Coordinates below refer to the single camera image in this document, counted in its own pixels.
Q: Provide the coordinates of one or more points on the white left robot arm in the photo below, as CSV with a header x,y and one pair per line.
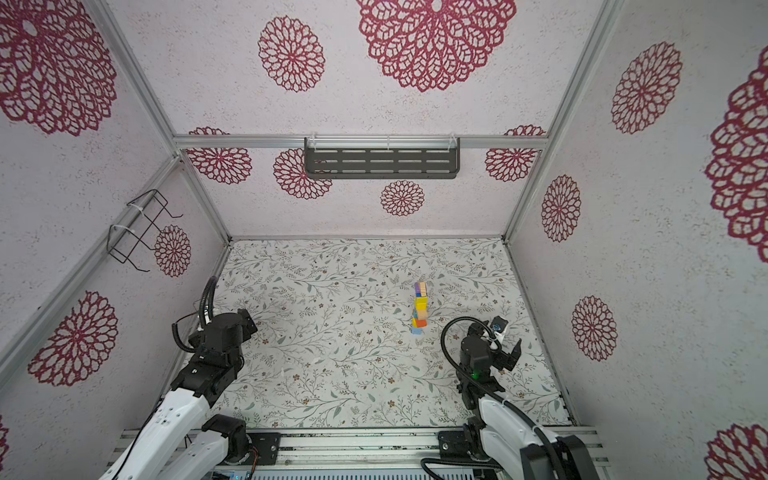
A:
x,y
180,439

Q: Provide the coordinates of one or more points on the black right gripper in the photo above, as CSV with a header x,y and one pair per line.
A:
x,y
509,363

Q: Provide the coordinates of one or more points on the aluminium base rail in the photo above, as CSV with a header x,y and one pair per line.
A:
x,y
356,448

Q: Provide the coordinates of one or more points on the blue number wood cube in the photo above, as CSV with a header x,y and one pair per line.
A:
x,y
498,324

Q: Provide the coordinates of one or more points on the dark grey wall shelf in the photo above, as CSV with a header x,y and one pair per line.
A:
x,y
362,161

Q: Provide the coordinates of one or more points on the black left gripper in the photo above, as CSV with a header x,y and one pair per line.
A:
x,y
248,324

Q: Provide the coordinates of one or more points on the black wire wall basket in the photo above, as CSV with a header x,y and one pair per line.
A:
x,y
126,236

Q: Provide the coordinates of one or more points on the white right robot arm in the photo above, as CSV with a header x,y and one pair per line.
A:
x,y
500,431

